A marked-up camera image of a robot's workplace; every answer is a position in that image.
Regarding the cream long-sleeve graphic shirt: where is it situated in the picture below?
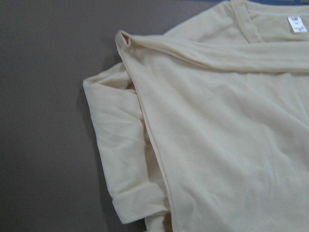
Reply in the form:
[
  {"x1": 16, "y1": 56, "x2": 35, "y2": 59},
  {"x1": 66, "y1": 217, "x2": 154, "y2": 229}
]
[{"x1": 83, "y1": 0, "x2": 309, "y2": 232}]

